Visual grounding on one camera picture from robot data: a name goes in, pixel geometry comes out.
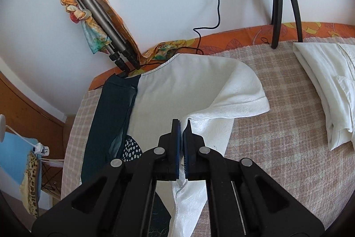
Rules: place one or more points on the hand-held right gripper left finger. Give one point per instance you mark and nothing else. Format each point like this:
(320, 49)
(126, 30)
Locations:
(176, 142)

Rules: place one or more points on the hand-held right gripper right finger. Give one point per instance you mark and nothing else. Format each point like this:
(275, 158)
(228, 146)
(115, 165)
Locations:
(186, 148)

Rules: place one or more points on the white short-sleeve shirt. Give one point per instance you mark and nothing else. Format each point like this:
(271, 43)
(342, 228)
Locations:
(180, 87)

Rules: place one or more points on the black white-dotted cloth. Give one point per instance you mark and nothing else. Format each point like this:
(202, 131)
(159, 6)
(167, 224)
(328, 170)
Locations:
(132, 149)

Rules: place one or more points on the dark green garment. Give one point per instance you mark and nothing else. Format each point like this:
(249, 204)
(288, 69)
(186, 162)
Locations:
(106, 114)

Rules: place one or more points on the checked pink blanket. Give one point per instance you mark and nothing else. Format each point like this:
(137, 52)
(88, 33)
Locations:
(283, 128)

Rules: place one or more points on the orange floral bedsheet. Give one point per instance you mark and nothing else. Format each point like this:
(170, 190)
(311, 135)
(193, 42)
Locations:
(244, 37)

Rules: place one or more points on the grey folded tripod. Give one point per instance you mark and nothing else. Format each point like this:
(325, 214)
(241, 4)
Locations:
(102, 20)

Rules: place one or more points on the leopard print cloth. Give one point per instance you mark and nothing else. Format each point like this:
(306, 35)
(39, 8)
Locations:
(32, 178)

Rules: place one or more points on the wooden furniture panel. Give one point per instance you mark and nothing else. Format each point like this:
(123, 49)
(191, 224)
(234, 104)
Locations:
(30, 112)

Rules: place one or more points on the colourful floral scarf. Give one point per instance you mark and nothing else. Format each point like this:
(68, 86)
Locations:
(94, 15)

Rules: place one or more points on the folded white garment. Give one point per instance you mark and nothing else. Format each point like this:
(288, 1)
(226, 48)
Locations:
(330, 78)

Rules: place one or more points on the blue chair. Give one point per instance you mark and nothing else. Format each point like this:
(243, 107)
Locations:
(14, 156)

